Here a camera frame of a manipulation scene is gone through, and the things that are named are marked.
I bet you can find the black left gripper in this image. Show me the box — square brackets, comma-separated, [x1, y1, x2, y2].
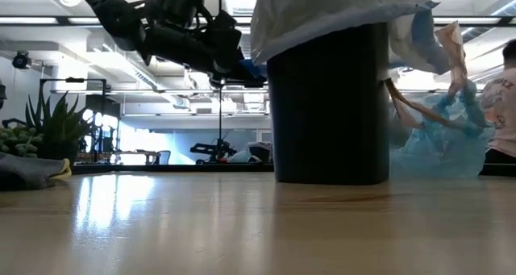
[203, 8, 268, 89]

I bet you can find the black plastic trash bin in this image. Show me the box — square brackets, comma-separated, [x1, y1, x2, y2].
[266, 22, 392, 186]

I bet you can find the white plastic trash bag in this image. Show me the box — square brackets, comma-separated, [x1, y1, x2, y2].
[240, 0, 453, 79]

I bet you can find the blue plastic trash bag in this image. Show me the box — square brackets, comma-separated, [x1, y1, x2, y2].
[384, 19, 496, 180]

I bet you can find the black and white background bin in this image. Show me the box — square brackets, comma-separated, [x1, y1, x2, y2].
[245, 140, 274, 165]

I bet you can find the black background robot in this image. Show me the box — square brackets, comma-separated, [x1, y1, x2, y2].
[189, 139, 239, 165]

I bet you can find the grey office chair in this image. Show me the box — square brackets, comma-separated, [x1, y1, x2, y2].
[152, 149, 173, 166]

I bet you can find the spiky green potted plant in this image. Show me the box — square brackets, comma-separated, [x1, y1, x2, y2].
[24, 90, 97, 165]

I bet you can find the small yellow object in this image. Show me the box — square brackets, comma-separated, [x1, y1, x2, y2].
[50, 157, 73, 181]

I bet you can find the black ceiling spotlight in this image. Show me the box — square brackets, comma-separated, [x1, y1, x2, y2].
[10, 50, 32, 71]

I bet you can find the pale green succulent plant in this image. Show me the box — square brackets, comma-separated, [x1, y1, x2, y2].
[0, 124, 45, 160]

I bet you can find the grey cloth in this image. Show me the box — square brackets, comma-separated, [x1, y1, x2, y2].
[0, 151, 70, 192]

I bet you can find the black aluminium table frame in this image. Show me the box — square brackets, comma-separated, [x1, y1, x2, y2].
[71, 162, 516, 178]

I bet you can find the black metal stand frame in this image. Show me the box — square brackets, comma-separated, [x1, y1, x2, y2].
[38, 77, 122, 164]

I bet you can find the black overhead frame bar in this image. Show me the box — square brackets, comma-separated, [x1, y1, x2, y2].
[0, 15, 516, 29]

